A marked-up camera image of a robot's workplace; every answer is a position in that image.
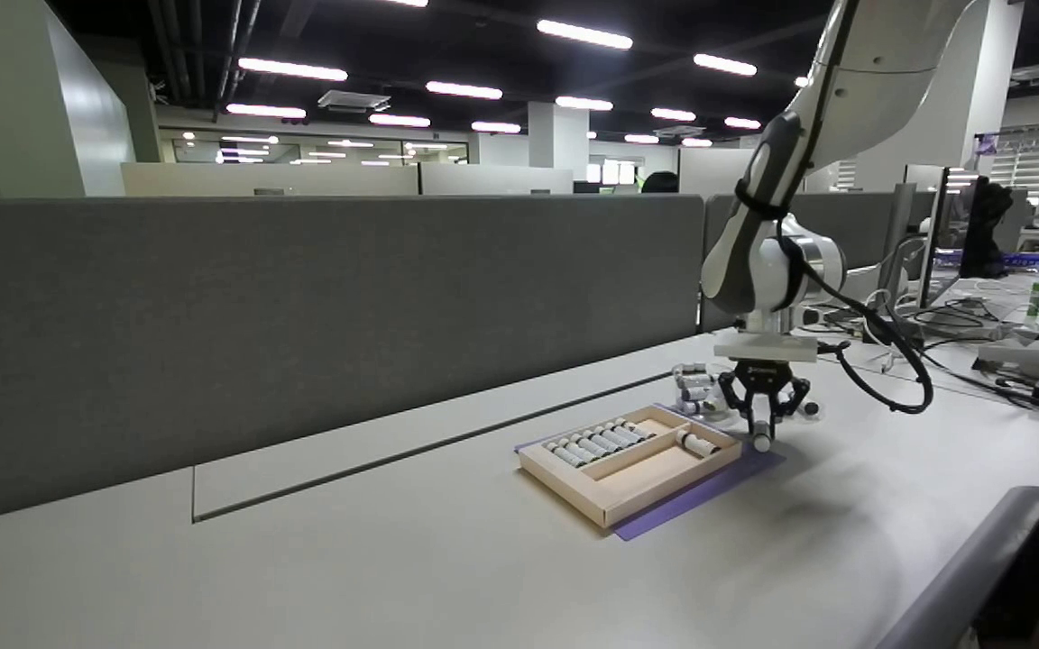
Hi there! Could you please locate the large gray partition panel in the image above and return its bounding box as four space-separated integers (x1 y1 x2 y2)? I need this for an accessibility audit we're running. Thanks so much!
0 195 707 534

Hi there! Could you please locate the row of silver cylinders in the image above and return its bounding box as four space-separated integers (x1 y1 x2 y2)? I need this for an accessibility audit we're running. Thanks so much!
539 414 662 473

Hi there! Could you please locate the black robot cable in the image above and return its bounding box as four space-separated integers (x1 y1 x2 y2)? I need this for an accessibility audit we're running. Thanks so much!
731 113 939 418

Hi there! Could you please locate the wooden compartment tray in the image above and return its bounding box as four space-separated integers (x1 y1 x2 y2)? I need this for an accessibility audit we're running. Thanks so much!
513 405 745 538

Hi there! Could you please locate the tangled cable bundle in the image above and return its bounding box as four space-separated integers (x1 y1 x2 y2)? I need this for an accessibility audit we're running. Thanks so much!
785 281 1028 369

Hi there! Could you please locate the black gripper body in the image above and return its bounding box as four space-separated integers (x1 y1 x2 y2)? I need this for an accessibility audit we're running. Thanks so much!
725 353 805 393

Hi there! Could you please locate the small wooden block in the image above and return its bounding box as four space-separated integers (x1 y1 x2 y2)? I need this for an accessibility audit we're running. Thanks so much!
678 425 721 462

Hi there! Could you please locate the purple mat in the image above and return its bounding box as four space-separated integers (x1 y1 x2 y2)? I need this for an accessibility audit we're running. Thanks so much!
608 443 791 543

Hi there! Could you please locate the fluorescent ceiling light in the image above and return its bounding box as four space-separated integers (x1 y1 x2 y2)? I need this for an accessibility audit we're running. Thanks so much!
235 55 353 87
224 97 309 125
423 75 509 104
687 48 762 84
530 13 639 55
550 89 616 115

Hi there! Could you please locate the small gray partition panel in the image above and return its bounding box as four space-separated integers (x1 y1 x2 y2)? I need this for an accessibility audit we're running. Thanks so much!
698 189 907 335

